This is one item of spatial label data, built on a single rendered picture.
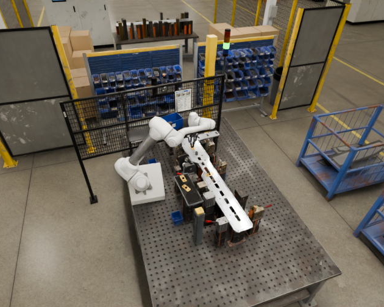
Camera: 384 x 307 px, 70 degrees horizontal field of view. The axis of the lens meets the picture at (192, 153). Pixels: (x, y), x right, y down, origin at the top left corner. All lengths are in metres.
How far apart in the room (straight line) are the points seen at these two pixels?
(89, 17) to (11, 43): 4.99
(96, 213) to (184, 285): 1.85
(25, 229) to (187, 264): 2.29
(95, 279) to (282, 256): 1.98
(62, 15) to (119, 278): 7.20
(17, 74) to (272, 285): 3.80
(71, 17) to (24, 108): 4.84
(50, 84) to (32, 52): 0.46
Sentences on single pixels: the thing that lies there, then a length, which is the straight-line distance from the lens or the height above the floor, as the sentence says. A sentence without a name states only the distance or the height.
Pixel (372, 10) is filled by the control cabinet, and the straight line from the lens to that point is 13.54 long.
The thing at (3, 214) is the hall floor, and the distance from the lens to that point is 4.44.
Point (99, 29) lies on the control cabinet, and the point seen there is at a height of 0.54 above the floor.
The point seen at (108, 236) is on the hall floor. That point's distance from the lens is 3.67.
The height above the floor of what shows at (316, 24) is 1.74.
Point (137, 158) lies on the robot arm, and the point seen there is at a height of 1.29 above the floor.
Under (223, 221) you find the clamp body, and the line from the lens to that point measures 2.39.
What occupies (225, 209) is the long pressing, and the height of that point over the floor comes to 1.00.
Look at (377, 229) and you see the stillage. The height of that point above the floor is 0.16.
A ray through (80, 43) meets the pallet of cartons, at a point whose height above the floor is 0.89.
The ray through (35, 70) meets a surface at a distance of 4.22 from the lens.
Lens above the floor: 2.99
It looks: 41 degrees down
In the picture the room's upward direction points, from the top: 1 degrees clockwise
